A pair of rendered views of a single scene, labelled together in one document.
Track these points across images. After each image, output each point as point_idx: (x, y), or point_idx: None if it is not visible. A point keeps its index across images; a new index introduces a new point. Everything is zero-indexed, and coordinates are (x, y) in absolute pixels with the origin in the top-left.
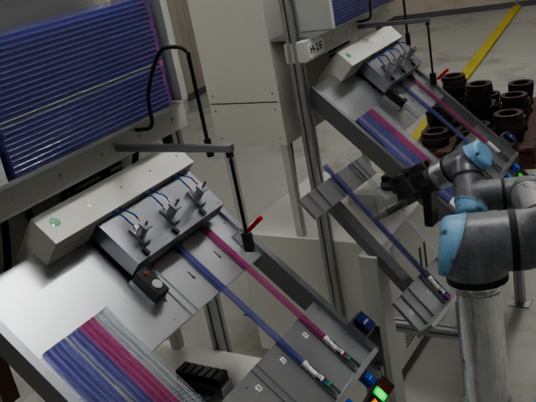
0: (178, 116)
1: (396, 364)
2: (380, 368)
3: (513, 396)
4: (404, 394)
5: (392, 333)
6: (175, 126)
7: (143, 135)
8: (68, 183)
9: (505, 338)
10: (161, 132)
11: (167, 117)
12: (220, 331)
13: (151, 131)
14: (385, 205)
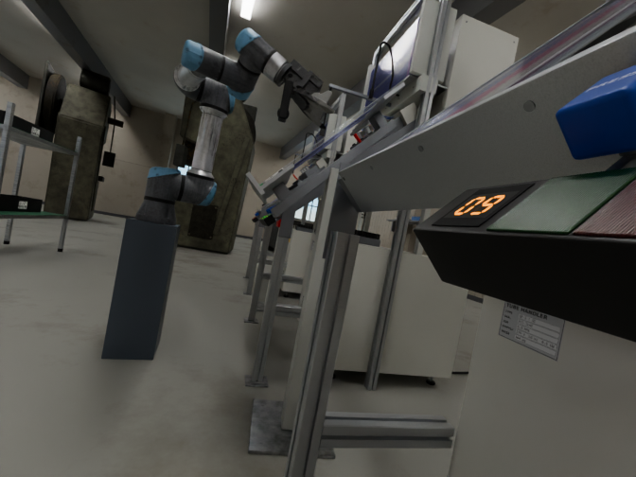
0: (416, 84)
1: (307, 286)
2: None
3: (189, 170)
4: (300, 328)
5: (313, 253)
6: (413, 91)
7: (399, 98)
8: None
9: (197, 137)
10: (406, 96)
11: (412, 86)
12: (394, 236)
13: (403, 96)
14: (315, 113)
